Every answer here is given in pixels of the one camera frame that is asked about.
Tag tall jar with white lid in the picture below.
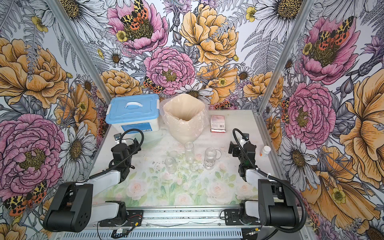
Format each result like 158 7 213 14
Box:
204 148 217 170

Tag clear jar with dried flowers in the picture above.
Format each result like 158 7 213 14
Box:
184 142 196 165

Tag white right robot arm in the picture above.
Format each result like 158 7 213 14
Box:
225 142 300 233

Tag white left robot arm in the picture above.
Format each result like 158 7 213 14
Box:
43 140 142 233

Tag pink tea packet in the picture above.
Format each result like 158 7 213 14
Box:
211 115 226 133

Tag small white pill bottle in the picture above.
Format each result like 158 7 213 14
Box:
260 146 272 157

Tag blue lidded storage box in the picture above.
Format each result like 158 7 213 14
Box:
106 94 160 133

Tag bin with plastic liner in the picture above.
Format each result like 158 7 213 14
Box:
160 94 209 144

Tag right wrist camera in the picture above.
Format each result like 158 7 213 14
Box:
240 133 249 147

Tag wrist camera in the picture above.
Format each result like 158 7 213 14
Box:
114 133 122 142
240 133 249 147

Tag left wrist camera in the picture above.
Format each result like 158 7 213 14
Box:
114 133 122 142

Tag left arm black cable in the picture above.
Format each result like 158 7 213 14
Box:
86 128 145 181

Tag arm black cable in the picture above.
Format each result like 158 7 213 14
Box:
232 128 307 234
86 128 145 181

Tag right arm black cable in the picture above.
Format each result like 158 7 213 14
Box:
232 128 307 234

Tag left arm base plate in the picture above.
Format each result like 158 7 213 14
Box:
99 210 144 227

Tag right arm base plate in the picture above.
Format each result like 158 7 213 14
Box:
220 209 262 226

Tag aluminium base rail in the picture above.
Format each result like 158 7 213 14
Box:
49 206 317 240

